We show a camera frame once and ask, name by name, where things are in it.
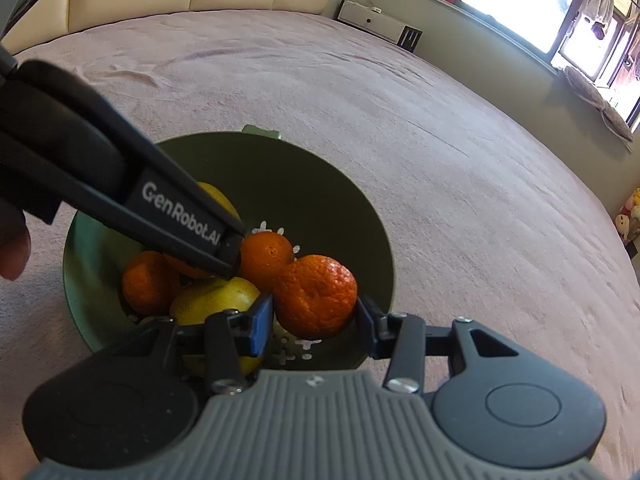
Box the person's left hand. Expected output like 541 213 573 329
0 205 32 281

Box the pile of plush toys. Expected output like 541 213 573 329
612 187 640 247

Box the green colander bowl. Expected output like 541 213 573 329
62 125 397 382

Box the grey window seat cushion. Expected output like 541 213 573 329
562 65 636 142

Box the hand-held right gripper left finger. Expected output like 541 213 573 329
107 294 275 395

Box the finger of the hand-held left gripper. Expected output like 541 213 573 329
212 227 247 281

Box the white nightstand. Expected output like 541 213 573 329
334 0 410 39

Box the black slatted rack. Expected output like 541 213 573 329
399 25 424 54

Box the orange tangerine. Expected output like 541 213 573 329
272 255 359 341
164 254 213 280
239 230 296 294
121 250 182 317

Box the hanging grey garment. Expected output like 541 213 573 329
585 0 614 41

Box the yellow lemon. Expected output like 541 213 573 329
169 277 275 377
196 182 242 232

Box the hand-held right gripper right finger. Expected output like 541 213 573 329
354 294 533 395

